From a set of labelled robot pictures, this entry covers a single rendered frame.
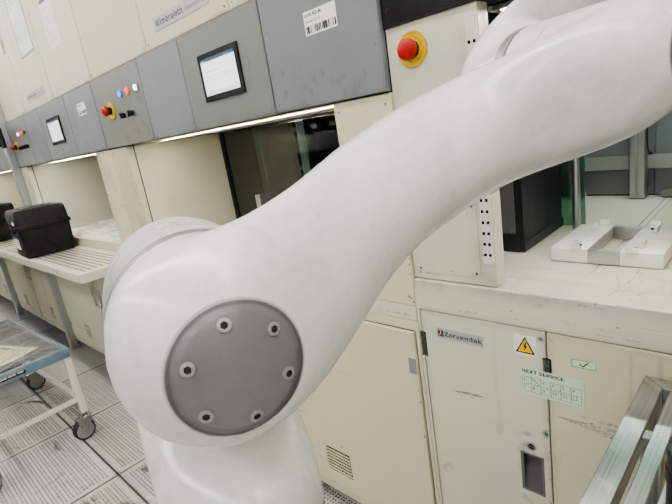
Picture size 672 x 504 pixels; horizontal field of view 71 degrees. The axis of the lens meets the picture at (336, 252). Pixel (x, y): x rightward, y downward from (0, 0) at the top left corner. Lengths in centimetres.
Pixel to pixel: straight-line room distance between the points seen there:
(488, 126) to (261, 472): 30
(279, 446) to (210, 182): 197
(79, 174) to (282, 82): 253
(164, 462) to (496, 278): 76
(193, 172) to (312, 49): 120
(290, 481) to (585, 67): 36
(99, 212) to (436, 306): 291
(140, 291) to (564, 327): 83
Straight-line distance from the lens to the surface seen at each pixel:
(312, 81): 118
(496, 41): 54
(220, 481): 36
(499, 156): 39
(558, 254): 115
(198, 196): 225
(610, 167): 180
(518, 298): 99
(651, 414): 87
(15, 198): 507
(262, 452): 37
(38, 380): 342
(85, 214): 364
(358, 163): 33
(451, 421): 124
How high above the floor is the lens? 123
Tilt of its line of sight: 15 degrees down
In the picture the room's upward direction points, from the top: 9 degrees counter-clockwise
